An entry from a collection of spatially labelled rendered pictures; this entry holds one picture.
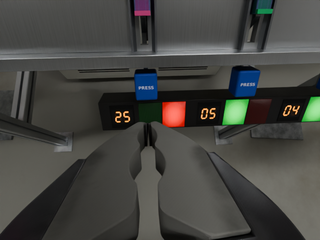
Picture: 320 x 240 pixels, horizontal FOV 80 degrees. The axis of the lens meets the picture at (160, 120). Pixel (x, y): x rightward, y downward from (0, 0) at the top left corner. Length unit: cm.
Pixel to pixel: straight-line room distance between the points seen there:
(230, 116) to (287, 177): 84
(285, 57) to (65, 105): 94
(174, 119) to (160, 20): 12
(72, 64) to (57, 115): 84
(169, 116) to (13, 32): 18
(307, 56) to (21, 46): 28
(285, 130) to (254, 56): 90
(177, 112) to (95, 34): 13
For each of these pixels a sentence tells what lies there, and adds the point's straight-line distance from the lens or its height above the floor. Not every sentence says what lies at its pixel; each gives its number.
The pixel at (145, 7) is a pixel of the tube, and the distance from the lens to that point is 20.
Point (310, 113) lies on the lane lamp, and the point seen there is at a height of 66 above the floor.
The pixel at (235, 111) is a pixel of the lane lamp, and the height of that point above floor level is 66.
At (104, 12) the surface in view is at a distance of 21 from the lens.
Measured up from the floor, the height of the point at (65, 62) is 73.
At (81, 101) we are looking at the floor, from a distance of 101.
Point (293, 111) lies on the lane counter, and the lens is 31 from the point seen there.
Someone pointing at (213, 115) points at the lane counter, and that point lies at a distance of 26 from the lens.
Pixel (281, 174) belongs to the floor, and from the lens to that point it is 107.
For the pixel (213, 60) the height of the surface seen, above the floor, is 73.
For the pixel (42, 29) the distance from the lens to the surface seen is 23.
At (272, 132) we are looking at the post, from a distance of 106.
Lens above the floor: 89
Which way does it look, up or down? 76 degrees down
